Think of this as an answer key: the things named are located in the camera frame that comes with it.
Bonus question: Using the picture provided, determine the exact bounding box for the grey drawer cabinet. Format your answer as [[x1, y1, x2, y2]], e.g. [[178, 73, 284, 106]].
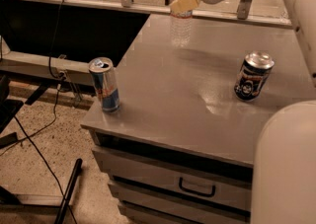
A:
[[82, 15, 315, 224]]

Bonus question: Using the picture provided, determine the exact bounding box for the black drawer handle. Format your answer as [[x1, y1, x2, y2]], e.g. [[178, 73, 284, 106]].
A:
[[178, 178, 216, 197]]

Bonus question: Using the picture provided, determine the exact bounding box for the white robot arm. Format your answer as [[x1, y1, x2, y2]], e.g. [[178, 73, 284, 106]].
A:
[[171, 0, 316, 224]]

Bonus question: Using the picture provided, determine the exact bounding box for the black panel under bench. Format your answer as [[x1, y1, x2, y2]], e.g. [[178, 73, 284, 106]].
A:
[[0, 0, 148, 64]]

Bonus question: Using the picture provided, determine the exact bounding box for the black floor cable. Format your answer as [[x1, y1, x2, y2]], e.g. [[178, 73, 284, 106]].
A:
[[0, 0, 80, 224]]

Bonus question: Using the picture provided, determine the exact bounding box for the black metal stand leg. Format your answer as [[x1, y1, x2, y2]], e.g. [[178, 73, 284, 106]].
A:
[[54, 158, 82, 224]]

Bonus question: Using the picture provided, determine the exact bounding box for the clear plastic water bottle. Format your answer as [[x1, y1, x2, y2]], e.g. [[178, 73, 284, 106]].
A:
[[170, 0, 193, 47]]

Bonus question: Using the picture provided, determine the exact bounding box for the metal railing frame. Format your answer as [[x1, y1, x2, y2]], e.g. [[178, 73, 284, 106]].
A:
[[29, 0, 291, 28]]

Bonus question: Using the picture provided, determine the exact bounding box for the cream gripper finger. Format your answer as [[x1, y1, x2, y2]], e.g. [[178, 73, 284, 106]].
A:
[[170, 0, 201, 14]]

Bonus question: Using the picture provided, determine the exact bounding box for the blue silver redbull can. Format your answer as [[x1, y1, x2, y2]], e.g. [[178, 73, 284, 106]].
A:
[[89, 57, 119, 112]]

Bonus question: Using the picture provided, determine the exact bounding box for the dark blue printed can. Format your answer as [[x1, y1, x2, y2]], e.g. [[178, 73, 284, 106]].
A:
[[234, 51, 275, 101]]

